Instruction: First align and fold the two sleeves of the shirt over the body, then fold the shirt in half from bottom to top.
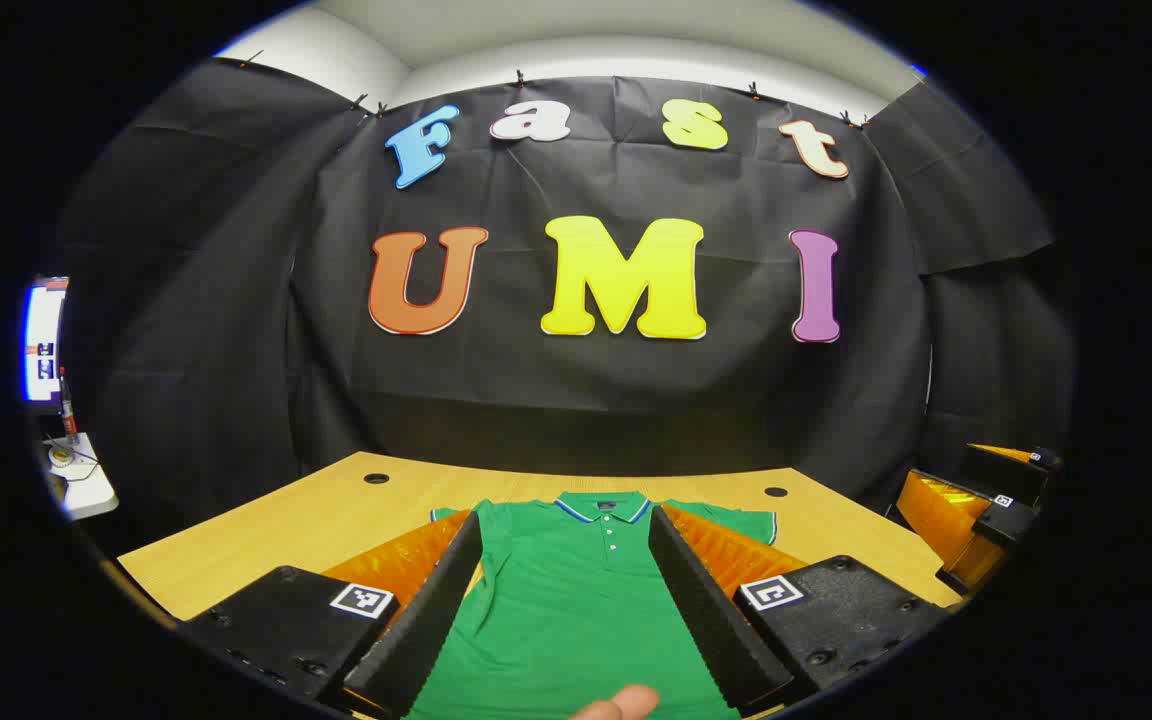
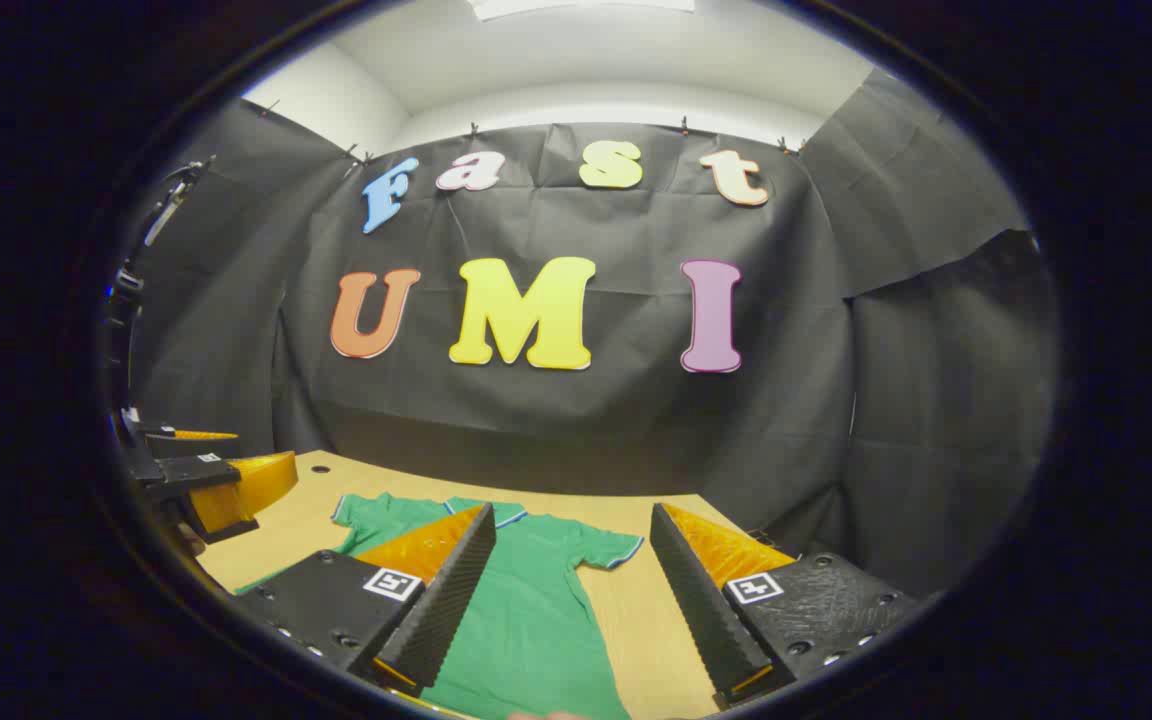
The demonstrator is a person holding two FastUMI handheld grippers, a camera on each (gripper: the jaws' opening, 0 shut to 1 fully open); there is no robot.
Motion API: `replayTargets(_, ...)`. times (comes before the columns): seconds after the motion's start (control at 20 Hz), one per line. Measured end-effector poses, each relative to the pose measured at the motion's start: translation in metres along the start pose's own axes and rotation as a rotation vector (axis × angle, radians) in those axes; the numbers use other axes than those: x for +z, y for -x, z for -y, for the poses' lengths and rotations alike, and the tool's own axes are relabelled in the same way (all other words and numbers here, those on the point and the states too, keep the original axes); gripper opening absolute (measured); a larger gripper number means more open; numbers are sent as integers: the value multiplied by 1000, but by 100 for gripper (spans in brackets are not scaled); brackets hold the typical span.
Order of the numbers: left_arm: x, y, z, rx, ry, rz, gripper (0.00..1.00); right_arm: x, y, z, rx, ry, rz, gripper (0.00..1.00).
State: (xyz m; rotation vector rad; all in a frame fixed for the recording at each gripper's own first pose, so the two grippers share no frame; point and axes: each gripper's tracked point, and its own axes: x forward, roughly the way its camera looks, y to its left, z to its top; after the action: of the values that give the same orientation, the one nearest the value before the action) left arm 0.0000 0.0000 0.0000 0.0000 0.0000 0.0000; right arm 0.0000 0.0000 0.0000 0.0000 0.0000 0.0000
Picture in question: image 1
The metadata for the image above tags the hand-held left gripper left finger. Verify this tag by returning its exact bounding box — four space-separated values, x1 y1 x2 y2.
179 510 485 719

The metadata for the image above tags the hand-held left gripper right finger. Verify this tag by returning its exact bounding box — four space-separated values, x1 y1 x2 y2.
647 503 949 716

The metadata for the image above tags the green T-shirt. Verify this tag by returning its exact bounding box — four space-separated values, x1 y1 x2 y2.
404 490 778 720

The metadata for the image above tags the black backdrop cloth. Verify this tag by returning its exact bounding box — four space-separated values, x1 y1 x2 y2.
54 55 1077 551

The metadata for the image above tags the white side table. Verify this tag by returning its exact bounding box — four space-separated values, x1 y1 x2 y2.
39 432 120 523

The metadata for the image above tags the bright white panel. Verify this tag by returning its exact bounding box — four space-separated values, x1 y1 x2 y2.
22 277 70 404

